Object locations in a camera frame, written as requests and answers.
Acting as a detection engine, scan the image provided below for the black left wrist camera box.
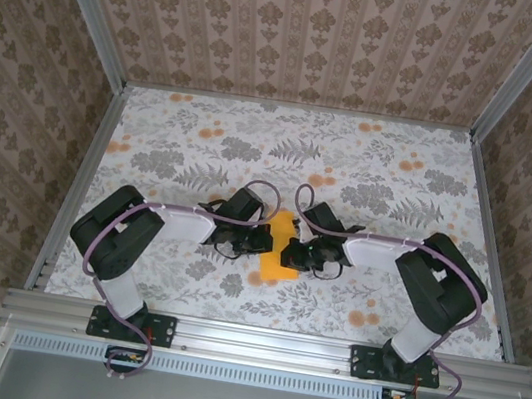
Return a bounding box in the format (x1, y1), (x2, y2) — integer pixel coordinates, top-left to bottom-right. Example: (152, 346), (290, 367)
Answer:
(236, 220), (277, 258)

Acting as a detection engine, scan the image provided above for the white slotted cable duct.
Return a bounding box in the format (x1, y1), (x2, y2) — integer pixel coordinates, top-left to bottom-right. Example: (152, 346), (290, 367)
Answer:
(12, 327), (384, 399)

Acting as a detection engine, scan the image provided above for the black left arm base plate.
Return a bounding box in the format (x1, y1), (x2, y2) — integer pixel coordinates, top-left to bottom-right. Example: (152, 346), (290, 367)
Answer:
(86, 301), (180, 350)

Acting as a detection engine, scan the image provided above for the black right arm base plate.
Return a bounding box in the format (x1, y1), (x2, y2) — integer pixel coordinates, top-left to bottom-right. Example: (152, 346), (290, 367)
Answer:
(346, 343), (444, 392)

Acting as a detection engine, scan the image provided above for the wide aluminium mounting rail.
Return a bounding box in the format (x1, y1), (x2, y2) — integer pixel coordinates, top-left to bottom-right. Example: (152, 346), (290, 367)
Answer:
(0, 283), (532, 399)

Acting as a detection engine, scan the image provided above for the orange cloth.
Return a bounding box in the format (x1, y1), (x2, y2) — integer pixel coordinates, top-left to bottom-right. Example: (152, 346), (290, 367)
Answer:
(256, 208), (310, 286)

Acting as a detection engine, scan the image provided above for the aluminium frame post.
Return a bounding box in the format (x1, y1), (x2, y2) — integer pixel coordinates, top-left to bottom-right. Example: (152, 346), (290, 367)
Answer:
(26, 0), (142, 92)
(467, 0), (532, 151)

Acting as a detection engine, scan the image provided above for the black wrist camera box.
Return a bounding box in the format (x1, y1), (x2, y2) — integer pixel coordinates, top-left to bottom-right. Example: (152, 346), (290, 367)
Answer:
(236, 220), (277, 258)
(282, 235), (324, 274)

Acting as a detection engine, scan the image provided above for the aluminium side rail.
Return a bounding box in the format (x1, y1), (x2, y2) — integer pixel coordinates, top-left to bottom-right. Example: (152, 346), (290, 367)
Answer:
(23, 74), (131, 300)
(438, 135), (532, 364)

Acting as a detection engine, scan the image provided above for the floral patterned table cover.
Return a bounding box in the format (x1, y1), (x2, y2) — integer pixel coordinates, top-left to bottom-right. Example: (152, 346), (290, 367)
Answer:
(43, 71), (532, 367)

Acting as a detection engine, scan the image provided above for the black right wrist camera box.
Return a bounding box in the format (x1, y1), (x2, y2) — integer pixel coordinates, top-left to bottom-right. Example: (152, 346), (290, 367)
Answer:
(282, 235), (324, 274)

